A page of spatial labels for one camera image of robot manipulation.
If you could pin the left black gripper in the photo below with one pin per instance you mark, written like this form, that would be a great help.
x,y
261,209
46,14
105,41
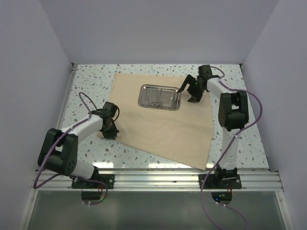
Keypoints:
x,y
112,134

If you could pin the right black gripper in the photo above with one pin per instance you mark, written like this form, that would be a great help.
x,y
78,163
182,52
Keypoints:
x,y
195,97

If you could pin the stainless steel instrument tray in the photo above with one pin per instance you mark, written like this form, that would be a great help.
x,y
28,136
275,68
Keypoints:
x,y
169,96

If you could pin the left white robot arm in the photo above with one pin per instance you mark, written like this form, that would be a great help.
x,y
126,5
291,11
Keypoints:
x,y
69,138

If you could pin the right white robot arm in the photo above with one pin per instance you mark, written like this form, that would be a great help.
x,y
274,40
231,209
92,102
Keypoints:
x,y
233,116

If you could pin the steel forceps in tray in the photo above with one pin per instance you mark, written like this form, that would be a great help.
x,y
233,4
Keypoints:
x,y
152,100

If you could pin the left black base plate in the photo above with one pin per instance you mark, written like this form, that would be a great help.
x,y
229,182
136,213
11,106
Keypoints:
x,y
100,181

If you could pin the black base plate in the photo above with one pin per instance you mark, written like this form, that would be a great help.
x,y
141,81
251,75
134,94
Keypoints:
x,y
213,183
100,181

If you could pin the aluminium extrusion rail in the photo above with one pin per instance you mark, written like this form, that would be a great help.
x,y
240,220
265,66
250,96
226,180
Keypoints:
x,y
185,180

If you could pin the left side aluminium rail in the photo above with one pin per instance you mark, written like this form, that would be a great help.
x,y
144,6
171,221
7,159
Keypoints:
x,y
64,106

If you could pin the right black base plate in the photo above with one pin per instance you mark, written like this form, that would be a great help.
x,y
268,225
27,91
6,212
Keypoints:
x,y
213,183

